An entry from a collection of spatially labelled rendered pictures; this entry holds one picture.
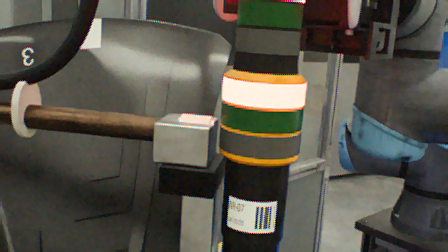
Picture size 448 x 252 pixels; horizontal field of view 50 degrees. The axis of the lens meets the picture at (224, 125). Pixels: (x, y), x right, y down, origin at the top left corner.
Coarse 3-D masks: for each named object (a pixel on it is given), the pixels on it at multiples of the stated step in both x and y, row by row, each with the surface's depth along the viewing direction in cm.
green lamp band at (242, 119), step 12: (228, 108) 24; (240, 108) 24; (228, 120) 24; (240, 120) 24; (252, 120) 23; (264, 120) 23; (276, 120) 23; (288, 120) 24; (300, 120) 24; (252, 132) 24; (264, 132) 23; (276, 132) 24; (288, 132) 24
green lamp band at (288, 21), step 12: (240, 12) 24; (252, 12) 23; (264, 12) 23; (276, 12) 23; (288, 12) 23; (300, 12) 23; (240, 24) 24; (252, 24) 23; (264, 24) 23; (276, 24) 23; (288, 24) 23; (300, 24) 24
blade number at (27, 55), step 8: (16, 48) 37; (24, 48) 37; (32, 48) 37; (40, 48) 37; (16, 56) 37; (24, 56) 37; (32, 56) 37; (40, 56) 37; (16, 64) 37; (24, 64) 37; (32, 64) 37
